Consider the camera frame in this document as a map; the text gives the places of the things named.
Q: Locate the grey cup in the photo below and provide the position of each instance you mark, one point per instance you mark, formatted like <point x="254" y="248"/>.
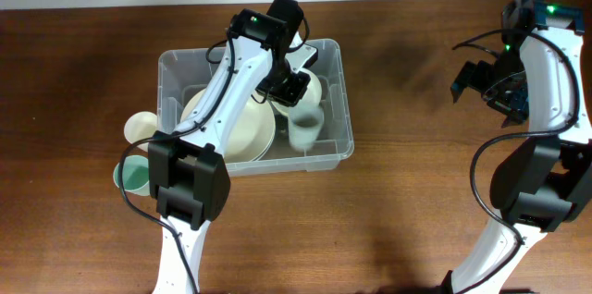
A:
<point x="304" y="126"/>

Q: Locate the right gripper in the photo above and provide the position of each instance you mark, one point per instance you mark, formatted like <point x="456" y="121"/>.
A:
<point x="515" y="105"/>

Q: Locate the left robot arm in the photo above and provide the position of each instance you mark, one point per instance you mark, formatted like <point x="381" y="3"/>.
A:
<point x="187" y="172"/>

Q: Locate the beige plate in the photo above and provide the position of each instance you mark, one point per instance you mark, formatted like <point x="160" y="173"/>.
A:
<point x="253" y="134"/>

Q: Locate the cream cup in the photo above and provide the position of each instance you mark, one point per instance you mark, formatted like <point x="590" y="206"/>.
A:
<point x="140" y="126"/>

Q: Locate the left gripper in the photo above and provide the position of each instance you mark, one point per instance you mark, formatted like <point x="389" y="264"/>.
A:
<point x="290" y="98"/>

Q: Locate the clear plastic storage container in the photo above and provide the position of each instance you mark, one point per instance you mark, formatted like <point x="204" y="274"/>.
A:
<point x="183" y="73"/>

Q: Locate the green cup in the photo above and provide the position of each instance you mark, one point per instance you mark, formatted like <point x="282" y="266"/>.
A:
<point x="135" y="175"/>

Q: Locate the white bowl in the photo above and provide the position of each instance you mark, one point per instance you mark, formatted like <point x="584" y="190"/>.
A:
<point x="312" y="95"/>

